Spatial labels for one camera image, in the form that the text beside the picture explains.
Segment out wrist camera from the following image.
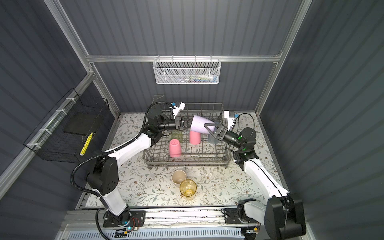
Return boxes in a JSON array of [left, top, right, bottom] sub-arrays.
[[171, 102, 186, 119], [224, 111, 239, 130]]

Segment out white mesh wall basket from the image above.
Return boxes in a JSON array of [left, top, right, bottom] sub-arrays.
[[153, 59, 222, 85]]

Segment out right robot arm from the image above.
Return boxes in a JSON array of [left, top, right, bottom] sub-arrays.
[[204, 123, 307, 240]]

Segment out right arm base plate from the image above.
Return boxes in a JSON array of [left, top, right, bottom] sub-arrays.
[[221, 208, 250, 224]]

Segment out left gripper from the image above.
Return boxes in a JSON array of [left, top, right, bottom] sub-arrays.
[[157, 117, 196, 134]]

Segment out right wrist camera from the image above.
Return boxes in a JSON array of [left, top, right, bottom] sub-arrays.
[[224, 111, 239, 130]]

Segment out beige cup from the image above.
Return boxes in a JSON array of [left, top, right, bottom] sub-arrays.
[[171, 170, 187, 187]]

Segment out blue-grey transparent cup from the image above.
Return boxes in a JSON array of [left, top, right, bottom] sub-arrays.
[[208, 135, 220, 145]]

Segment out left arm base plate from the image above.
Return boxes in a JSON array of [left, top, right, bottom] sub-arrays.
[[103, 211, 147, 228]]

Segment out black corrugated cable hose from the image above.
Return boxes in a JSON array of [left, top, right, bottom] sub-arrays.
[[69, 101, 173, 240]]

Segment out items in white basket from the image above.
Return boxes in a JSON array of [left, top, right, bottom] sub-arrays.
[[177, 74, 220, 84]]

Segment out white vented strip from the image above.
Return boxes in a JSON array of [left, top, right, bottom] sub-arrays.
[[67, 227, 245, 240]]

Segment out yellow brush in basket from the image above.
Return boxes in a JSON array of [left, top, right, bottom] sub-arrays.
[[80, 133, 94, 156]]

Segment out purple cup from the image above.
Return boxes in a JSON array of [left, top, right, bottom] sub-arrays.
[[191, 115, 215, 134]]

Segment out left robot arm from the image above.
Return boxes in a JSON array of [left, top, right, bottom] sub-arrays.
[[86, 102, 186, 217]]

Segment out yellow transparent cup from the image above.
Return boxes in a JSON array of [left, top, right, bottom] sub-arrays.
[[179, 179, 197, 198]]

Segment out grey wire dish rack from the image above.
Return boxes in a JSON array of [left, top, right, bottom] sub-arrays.
[[143, 103, 232, 168]]

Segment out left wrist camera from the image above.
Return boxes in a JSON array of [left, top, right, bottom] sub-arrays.
[[171, 102, 186, 119]]

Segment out black wire wall basket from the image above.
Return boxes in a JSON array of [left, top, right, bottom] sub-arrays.
[[24, 85, 115, 164]]

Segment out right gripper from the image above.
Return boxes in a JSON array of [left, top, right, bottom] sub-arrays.
[[204, 125, 243, 152]]

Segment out green transparent cup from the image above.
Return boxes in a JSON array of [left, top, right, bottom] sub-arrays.
[[171, 131, 183, 142]]

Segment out pink cup front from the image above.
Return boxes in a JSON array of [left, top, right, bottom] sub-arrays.
[[190, 131, 201, 145]]

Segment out pink cup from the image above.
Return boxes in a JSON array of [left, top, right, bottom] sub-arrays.
[[169, 139, 182, 158], [190, 131, 201, 145]]

